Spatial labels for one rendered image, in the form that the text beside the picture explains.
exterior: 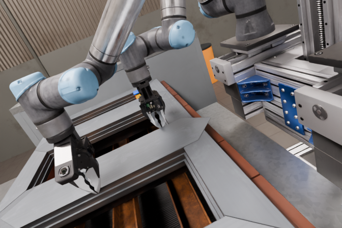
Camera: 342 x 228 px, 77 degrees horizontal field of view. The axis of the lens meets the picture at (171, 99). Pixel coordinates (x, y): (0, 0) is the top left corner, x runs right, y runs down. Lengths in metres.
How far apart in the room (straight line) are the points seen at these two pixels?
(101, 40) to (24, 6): 3.33
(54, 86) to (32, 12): 3.33
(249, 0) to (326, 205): 0.68
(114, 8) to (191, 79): 1.14
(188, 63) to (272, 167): 0.98
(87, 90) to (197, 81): 1.20
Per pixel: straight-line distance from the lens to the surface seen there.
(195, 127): 0.74
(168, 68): 1.52
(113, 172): 0.73
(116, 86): 1.50
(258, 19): 0.92
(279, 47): 0.98
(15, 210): 0.90
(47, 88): 0.53
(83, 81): 0.49
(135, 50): 0.70
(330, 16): 0.77
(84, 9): 3.67
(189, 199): 0.79
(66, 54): 3.72
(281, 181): 0.77
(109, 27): 0.54
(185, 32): 0.63
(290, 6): 4.73
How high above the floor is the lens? 1.25
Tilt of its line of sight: 22 degrees down
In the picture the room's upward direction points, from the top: 22 degrees counter-clockwise
